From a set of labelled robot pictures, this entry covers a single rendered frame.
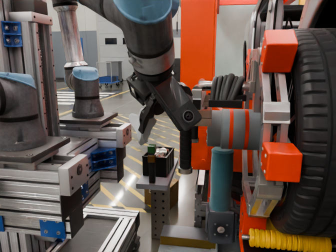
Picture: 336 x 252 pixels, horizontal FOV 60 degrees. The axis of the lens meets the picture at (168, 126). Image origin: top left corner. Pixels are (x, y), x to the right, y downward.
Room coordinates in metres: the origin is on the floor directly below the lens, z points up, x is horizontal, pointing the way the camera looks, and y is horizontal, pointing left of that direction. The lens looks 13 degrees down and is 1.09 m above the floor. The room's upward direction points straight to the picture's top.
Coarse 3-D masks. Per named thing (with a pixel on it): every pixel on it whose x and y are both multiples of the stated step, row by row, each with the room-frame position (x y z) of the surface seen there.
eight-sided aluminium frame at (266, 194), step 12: (264, 72) 0.80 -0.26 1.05; (276, 72) 0.81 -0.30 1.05; (264, 84) 0.77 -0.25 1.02; (276, 84) 0.80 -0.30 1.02; (264, 96) 0.74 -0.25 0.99; (276, 96) 0.78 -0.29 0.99; (264, 108) 0.72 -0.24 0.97; (276, 108) 0.71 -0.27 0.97; (288, 108) 0.71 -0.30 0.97; (264, 120) 0.71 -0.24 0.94; (276, 120) 0.71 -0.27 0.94; (288, 120) 0.70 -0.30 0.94; (264, 132) 0.71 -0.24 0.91; (252, 156) 1.17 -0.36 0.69; (252, 168) 1.13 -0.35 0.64; (252, 180) 1.07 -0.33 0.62; (264, 180) 0.71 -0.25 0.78; (264, 192) 0.71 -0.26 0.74; (276, 192) 0.70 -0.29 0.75; (252, 204) 0.79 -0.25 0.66; (264, 204) 0.83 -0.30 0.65; (252, 216) 0.86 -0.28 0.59; (264, 216) 0.85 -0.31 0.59
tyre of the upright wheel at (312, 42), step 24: (312, 48) 0.76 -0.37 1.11; (312, 72) 0.71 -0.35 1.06; (312, 96) 0.67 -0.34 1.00; (312, 120) 0.65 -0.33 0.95; (312, 144) 0.64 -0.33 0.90; (312, 168) 0.64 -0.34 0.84; (288, 192) 0.72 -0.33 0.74; (312, 192) 0.64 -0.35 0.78; (288, 216) 0.70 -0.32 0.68; (312, 216) 0.68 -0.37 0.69
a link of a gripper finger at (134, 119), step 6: (132, 114) 0.60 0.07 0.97; (138, 114) 0.59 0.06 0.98; (132, 120) 0.60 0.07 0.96; (138, 120) 0.59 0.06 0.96; (150, 120) 0.56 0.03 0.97; (138, 126) 0.59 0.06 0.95; (150, 126) 0.57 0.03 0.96; (138, 132) 0.58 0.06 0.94; (144, 132) 0.57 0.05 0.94; (138, 138) 0.59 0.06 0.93; (144, 138) 0.58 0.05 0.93
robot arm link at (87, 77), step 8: (72, 72) 1.37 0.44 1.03; (80, 72) 1.34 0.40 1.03; (88, 72) 1.35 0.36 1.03; (96, 72) 1.38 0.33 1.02; (72, 80) 1.38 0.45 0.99; (80, 80) 1.34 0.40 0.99; (88, 80) 1.34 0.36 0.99; (96, 80) 1.38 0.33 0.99; (80, 88) 1.34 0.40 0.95; (88, 88) 1.34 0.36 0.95; (96, 88) 1.37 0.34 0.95; (80, 96) 1.34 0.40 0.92; (88, 96) 1.34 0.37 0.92
